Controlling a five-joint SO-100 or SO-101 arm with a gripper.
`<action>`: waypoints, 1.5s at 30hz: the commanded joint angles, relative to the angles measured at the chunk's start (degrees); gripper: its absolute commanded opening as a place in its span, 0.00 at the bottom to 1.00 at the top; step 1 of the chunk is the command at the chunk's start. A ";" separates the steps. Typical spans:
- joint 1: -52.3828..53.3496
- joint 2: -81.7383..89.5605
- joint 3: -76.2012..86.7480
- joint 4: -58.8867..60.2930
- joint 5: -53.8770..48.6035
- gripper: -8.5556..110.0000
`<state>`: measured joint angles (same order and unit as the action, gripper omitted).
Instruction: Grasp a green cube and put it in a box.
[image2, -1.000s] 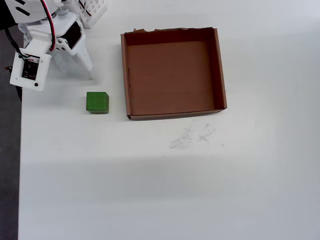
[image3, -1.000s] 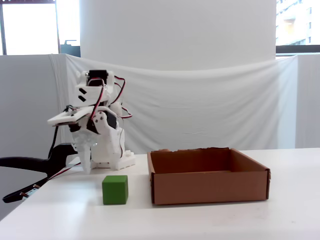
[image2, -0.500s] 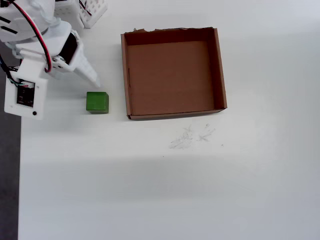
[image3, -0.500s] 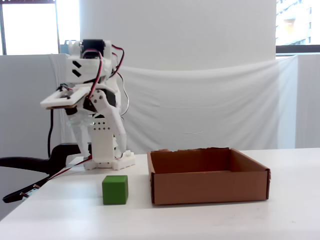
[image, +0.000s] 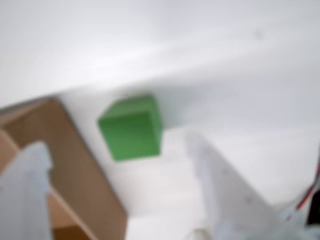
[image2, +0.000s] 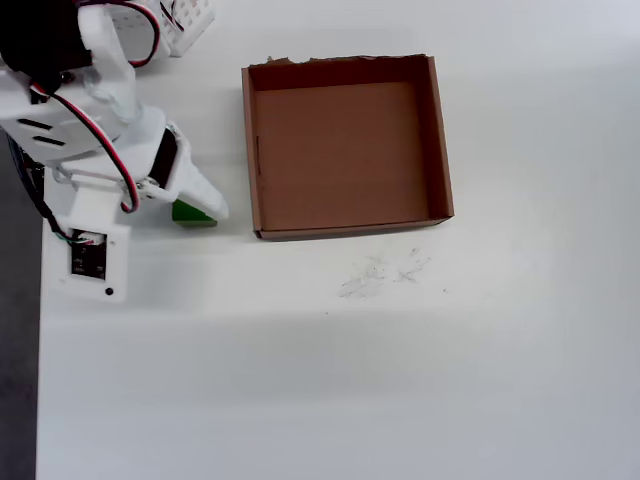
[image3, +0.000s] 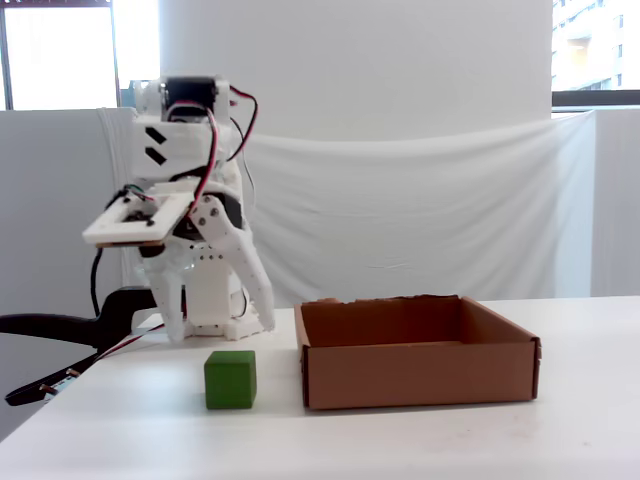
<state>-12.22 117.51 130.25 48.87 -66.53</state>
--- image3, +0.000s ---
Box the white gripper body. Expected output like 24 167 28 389
133 174 252 281

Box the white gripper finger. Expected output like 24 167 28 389
143 253 185 345
191 194 276 333

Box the green cube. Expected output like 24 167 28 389
203 349 258 411

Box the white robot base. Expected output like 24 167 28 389
169 299 274 342

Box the brown cardboard box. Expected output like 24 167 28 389
293 293 544 411

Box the black table clamp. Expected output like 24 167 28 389
0 286 161 407

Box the small circuit board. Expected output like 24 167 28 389
39 367 80 400

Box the grey office partition panel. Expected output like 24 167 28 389
0 108 124 321
591 105 640 299

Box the white cloth backdrop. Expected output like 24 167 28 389
97 106 597 310

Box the red black servo cable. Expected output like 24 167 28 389
192 84 261 321

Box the red power wire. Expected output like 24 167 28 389
95 322 167 362

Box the black camera cable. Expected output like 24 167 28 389
88 247 107 321

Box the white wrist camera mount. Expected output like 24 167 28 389
81 191 197 250

